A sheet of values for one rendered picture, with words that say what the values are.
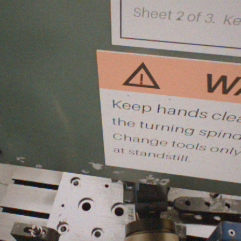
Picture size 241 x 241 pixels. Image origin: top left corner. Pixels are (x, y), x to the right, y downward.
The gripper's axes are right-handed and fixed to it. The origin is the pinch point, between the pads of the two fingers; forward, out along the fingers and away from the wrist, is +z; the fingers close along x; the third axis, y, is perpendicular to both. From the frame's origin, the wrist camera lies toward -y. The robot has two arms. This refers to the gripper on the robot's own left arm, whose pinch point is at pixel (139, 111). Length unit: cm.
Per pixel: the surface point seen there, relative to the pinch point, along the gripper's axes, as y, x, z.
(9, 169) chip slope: 77, -52, 29
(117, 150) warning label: -21.8, -4.4, -20.0
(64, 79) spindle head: -27.9, -7.1, -19.1
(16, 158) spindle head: -18.5, -12.6, -18.4
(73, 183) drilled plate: 45.1, -17.7, 7.2
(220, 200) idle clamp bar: 45, 27, -1
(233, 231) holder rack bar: 18.3, 17.9, -16.3
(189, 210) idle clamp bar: 45.4, 17.1, -3.2
